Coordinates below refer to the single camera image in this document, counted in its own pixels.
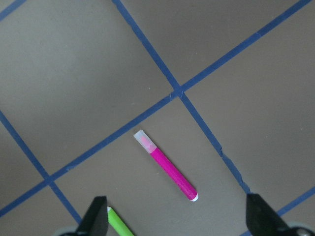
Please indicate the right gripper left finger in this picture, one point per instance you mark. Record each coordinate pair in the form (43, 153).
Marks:
(95, 220)

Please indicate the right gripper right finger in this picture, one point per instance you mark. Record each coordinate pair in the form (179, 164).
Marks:
(261, 219)

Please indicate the pink pen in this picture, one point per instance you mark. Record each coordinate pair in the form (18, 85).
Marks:
(162, 160)

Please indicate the green highlighter pen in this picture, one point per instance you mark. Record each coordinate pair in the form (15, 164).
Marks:
(117, 223)

